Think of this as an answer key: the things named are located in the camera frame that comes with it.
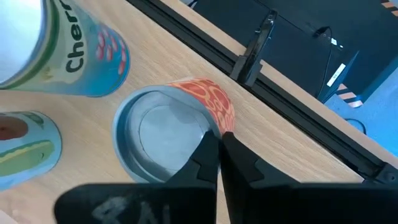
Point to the black clamp bracket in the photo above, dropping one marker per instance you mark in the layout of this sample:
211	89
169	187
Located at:
255	53

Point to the orange white can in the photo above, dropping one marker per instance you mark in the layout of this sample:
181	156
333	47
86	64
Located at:
168	133

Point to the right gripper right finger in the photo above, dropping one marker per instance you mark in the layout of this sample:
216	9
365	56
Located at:
295	205

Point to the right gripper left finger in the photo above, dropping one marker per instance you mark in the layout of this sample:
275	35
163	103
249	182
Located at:
140	205

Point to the blue yellow cherries can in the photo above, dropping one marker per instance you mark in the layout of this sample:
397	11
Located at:
77	53

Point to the white mixed veggies can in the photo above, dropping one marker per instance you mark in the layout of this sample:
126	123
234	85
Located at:
28	149

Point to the black aluminium frame rail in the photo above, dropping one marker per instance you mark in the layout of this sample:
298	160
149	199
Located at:
311	122

